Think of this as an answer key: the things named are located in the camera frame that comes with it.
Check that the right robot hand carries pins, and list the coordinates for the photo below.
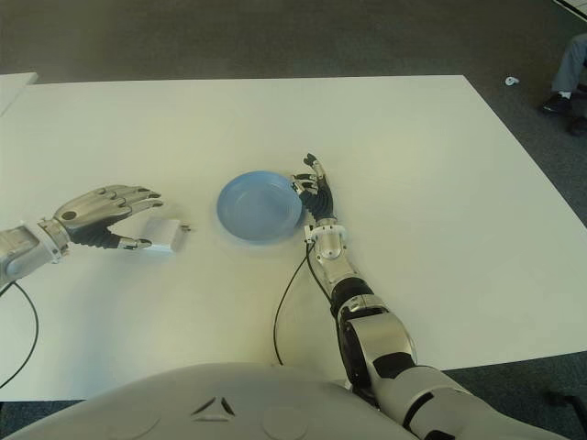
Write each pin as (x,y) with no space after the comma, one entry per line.
(321,201)

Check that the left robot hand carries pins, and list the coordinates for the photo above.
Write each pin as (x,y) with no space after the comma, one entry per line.
(91,215)

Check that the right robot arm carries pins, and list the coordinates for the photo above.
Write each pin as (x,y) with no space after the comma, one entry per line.
(376,330)

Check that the blue plate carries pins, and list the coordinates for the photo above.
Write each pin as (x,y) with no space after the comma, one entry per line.
(260,208)

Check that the white side table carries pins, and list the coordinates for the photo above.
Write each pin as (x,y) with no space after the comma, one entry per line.
(14,91)

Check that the small white floor object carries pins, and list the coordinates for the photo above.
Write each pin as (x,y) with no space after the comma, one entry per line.
(510,81)

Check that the grey robot torso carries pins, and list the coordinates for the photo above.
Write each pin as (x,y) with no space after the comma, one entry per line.
(215,403)

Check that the black chair base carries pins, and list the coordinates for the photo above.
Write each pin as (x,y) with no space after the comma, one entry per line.
(566,399)

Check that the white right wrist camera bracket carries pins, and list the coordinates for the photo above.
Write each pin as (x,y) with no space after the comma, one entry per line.
(326,229)

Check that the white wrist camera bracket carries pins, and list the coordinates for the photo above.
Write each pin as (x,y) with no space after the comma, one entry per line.
(326,229)
(50,243)

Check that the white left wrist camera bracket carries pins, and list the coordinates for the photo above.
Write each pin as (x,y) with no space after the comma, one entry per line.
(50,243)

